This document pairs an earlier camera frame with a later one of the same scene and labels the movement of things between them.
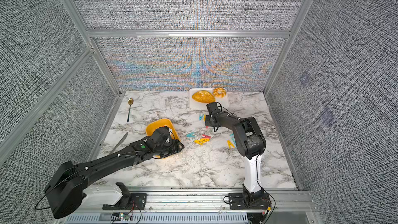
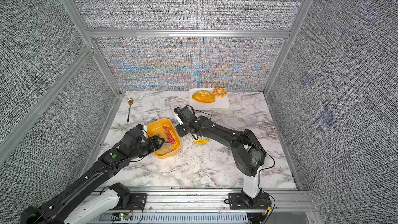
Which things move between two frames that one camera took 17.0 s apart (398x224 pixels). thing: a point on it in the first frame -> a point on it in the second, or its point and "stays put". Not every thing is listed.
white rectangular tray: (198, 98) stays put
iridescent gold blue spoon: (130, 101) stays put
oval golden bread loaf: (202, 96) stays put
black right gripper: (207, 120) -> (179, 128)
